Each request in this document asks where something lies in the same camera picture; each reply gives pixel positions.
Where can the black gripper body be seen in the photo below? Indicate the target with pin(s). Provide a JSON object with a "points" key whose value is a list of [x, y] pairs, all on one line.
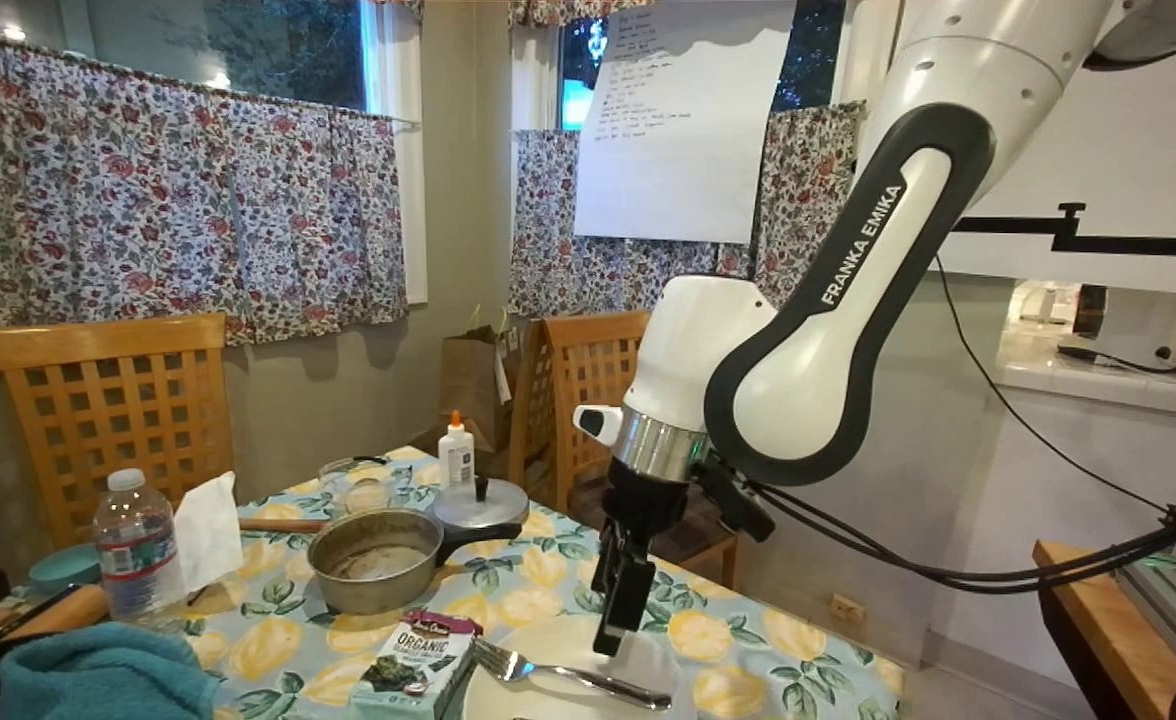
{"points": [[694, 525]]}

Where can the white round plate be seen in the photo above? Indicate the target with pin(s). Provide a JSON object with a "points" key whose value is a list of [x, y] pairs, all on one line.
{"points": [[642, 660]]}

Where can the white paper napkin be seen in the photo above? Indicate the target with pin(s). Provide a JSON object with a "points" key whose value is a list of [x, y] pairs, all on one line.
{"points": [[211, 532]]}

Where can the floral curtain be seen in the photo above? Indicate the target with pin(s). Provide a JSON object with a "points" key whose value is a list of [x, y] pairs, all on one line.
{"points": [[766, 235], [131, 196]]}

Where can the silver pot with handle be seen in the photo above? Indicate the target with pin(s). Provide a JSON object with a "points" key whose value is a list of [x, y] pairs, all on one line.
{"points": [[384, 561]]}

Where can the wooden workbench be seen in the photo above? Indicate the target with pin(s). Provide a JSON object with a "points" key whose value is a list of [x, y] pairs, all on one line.
{"points": [[1116, 637]]}

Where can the floral curtain left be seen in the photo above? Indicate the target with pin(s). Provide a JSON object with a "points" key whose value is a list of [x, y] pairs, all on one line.
{"points": [[131, 196]]}

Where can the lemon pattern tablecloth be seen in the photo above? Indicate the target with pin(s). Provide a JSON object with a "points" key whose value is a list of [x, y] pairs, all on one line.
{"points": [[287, 656]]}

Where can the teal towel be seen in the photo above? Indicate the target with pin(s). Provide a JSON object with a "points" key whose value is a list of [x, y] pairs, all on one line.
{"points": [[107, 675]]}

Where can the wooden lattice chair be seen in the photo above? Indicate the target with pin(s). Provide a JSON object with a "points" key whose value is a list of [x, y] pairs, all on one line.
{"points": [[117, 394]]}

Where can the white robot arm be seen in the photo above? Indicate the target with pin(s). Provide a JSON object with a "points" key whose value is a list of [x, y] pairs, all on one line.
{"points": [[736, 394]]}

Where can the white paper sheet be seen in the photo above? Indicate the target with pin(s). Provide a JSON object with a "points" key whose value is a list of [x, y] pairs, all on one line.
{"points": [[683, 105]]}

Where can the silver pot lid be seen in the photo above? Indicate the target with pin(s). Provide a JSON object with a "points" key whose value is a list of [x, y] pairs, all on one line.
{"points": [[481, 505]]}

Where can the floral curtain right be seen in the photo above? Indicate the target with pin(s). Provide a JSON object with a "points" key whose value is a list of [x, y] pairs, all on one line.
{"points": [[766, 235]]}

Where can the wooden chair far side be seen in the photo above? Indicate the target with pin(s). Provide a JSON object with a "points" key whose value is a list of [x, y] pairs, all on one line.
{"points": [[571, 360]]}

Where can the dark snack packet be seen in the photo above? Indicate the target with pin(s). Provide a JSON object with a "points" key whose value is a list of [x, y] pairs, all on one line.
{"points": [[419, 666]]}

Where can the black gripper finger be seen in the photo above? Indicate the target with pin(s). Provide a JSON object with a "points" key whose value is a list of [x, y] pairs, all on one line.
{"points": [[620, 602]]}

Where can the white glue bottle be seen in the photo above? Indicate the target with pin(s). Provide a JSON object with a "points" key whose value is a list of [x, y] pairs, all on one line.
{"points": [[458, 449]]}

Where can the clear water bottle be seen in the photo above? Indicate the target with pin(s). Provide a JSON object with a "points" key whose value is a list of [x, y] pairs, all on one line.
{"points": [[133, 545]]}

